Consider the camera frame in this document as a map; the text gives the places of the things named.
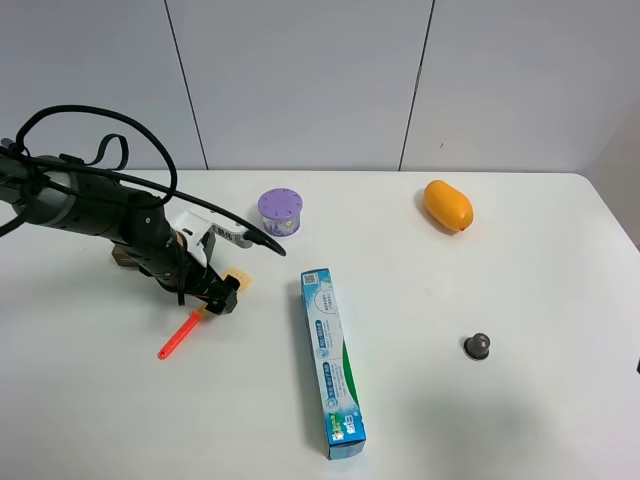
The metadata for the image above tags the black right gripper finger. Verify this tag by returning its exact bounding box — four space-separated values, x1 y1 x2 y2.
205 277 241 315

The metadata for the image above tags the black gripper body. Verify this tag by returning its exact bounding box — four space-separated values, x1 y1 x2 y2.
134 226 222 300

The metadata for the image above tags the orange yellow toy spatula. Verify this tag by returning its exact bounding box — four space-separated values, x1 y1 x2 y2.
157 267 253 360

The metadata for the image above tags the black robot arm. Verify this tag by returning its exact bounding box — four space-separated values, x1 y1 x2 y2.
1 155 240 315

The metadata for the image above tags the brown cardboard box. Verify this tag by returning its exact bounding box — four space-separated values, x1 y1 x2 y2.
111 244 138 268

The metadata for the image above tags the purple lidded air freshener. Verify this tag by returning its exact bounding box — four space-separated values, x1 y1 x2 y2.
257 188 303 237

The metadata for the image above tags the blue green toothpaste box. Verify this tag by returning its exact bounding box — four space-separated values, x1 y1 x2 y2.
301 268 367 460

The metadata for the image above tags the yellow mango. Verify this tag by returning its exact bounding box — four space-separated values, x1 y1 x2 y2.
423 180 474 232

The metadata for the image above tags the grey coffee capsule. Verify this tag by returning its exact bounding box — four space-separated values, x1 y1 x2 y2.
462 332 491 361

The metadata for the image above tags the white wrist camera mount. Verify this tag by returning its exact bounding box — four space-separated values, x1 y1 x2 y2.
169 206 254 267

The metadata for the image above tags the black cable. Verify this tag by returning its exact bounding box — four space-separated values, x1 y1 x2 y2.
0 104 288 258

